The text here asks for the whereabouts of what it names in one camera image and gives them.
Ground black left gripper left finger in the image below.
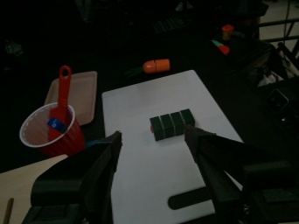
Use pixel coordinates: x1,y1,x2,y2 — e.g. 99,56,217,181
22,130,124,224

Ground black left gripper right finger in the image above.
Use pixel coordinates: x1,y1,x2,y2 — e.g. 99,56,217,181
183,124,299,224

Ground red plastic cup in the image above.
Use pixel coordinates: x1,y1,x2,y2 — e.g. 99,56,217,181
19,101,87,158

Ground blue plastic utensil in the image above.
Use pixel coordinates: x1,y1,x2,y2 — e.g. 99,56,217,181
46,116,70,134

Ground pink plastic tray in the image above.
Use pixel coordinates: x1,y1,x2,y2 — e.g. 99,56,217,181
43,70,99,126

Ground white cutting board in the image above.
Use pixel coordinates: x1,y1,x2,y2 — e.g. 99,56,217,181
100,69,245,224

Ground orange toy carrot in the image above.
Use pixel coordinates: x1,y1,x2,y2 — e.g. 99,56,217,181
124,58,172,79

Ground red and green small object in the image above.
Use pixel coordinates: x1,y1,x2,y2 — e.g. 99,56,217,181
210,39,231,56

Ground orange capped small cylinder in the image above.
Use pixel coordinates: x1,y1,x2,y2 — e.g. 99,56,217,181
221,24,235,41

